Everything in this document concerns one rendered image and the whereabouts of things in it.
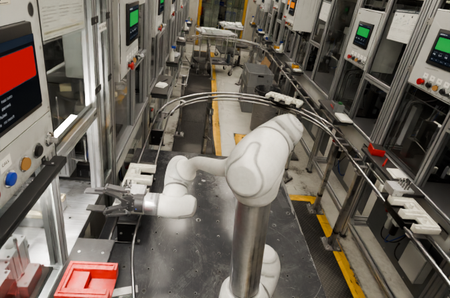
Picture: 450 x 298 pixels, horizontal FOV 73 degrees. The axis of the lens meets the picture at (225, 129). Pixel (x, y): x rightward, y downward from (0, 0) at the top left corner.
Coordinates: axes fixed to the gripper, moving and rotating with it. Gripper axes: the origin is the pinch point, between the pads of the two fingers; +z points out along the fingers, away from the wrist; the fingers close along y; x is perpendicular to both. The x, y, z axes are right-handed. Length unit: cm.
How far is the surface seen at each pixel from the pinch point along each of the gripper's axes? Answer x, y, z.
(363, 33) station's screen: -161, 62, -171
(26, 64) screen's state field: 33, 64, 0
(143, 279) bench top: 10.3, -32.8, -22.6
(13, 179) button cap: 43, 41, 1
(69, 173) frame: -25.0, -7.2, 19.4
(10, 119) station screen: 42, 56, 0
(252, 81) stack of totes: -350, -49, -121
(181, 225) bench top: -23, -33, -36
